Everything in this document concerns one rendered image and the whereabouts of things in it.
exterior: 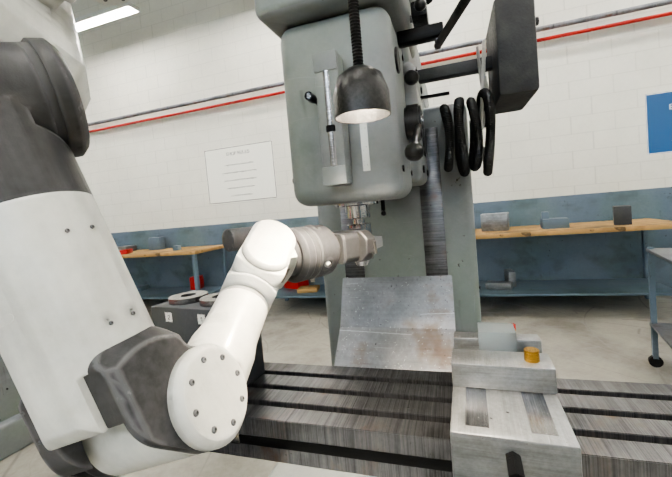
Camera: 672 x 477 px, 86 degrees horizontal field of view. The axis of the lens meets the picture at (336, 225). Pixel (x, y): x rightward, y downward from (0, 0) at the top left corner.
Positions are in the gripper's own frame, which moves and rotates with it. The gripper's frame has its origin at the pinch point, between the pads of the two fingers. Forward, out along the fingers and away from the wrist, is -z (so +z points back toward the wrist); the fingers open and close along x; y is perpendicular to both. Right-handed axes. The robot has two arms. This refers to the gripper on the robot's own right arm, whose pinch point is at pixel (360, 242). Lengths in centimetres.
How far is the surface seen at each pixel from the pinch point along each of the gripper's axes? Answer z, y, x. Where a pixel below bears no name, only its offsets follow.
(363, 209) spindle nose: 1.0, -6.4, -2.2
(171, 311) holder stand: 21.9, 13.0, 38.3
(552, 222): -371, 23, 47
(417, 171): -13.8, -13.5, -5.6
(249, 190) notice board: -263, -48, 428
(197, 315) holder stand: 19.6, 13.5, 30.7
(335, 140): 11.5, -17.7, -5.9
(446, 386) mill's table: -11.0, 30.4, -10.4
